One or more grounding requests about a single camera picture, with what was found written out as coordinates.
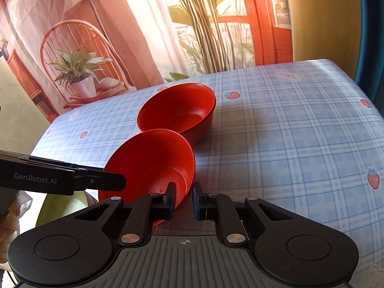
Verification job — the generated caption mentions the person's left hand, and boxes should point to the person's left hand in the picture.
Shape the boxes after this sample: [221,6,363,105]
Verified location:
[0,199,22,265]

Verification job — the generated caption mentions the red bowl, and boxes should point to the red bowl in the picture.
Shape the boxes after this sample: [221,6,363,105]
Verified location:
[97,129,196,228]
[137,83,216,146]

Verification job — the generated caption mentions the white marbled panel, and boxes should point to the white marbled panel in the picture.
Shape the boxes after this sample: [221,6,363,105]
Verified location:
[0,56,52,154]

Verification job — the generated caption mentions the green plate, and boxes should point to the green plate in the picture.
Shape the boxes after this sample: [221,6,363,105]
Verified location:
[35,191,99,229]

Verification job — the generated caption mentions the blue curtain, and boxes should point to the blue curtain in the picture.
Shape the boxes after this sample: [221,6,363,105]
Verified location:
[355,0,384,104]

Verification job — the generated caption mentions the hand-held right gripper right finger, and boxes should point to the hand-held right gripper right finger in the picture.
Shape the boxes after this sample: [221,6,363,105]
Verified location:
[192,181,300,245]

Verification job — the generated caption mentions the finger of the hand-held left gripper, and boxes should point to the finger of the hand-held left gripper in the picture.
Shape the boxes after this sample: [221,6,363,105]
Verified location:
[72,164,127,192]

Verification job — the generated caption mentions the blue plaid tablecloth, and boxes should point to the blue plaid tablecloth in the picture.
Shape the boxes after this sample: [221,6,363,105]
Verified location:
[30,58,384,288]

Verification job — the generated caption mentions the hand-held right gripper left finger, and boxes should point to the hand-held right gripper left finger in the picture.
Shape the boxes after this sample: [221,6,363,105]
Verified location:
[73,182,177,246]

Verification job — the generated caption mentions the printed room backdrop cloth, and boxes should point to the printed room backdrop cloth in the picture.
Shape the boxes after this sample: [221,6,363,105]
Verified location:
[0,0,296,120]

